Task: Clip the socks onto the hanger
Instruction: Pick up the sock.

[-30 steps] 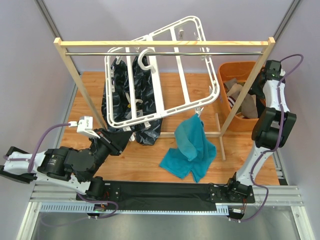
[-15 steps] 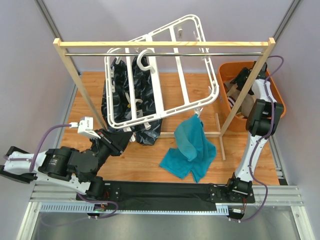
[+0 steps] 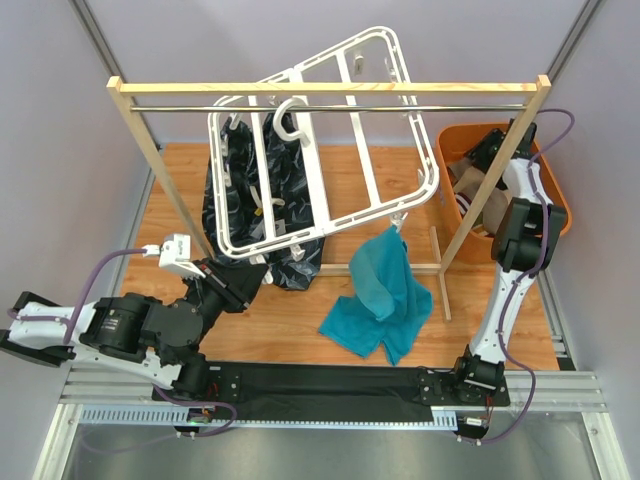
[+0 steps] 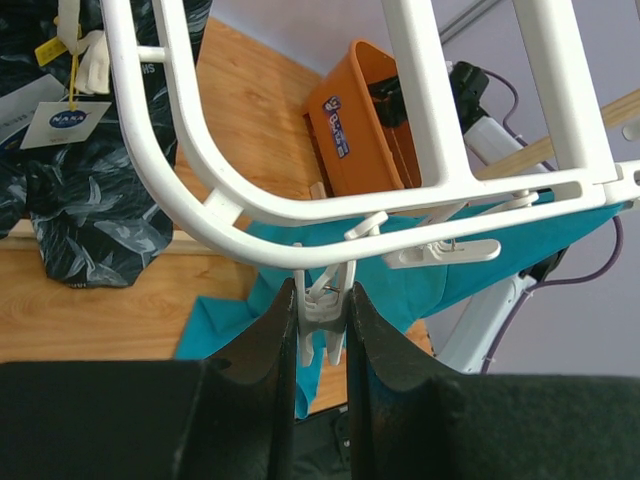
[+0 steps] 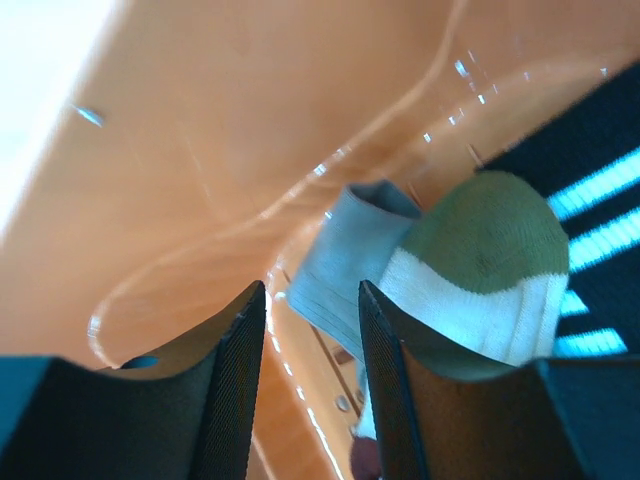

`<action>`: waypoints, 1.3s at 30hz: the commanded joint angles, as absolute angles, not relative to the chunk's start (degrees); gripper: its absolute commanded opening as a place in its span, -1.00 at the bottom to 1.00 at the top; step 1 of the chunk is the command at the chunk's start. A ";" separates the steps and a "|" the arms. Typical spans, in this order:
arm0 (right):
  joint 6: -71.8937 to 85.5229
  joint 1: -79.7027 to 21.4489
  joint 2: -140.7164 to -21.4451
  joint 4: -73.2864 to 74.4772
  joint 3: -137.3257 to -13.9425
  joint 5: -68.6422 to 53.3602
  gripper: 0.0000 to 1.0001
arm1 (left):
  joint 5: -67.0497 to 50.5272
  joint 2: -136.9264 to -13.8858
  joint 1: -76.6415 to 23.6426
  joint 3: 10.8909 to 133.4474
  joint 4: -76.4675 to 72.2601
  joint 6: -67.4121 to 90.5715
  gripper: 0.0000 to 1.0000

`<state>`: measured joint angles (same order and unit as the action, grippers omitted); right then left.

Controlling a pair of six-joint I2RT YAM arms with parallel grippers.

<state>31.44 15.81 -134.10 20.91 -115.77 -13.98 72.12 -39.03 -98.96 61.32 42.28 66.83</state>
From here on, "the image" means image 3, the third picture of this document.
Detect white plastic clip hanger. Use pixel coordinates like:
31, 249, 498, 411
207, 26, 433, 260

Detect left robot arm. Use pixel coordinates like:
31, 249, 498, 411
1, 259, 268, 401

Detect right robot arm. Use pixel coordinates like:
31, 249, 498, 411
452, 124, 568, 403

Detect dark patterned shorts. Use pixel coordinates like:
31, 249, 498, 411
201, 112, 327, 292

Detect teal towel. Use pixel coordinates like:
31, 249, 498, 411
318, 226, 434, 366

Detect orange laundry basket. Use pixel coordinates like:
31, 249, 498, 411
434, 122, 572, 264

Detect wooden clothes rack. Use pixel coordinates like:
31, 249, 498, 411
106, 75, 552, 321

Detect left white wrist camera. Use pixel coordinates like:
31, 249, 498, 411
142, 233, 205, 280

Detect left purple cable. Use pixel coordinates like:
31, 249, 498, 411
7, 247, 149, 346

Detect purple cable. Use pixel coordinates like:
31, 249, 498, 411
479, 108, 576, 446
7, 247, 149, 346

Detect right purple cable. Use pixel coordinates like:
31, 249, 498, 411
479, 108, 576, 446

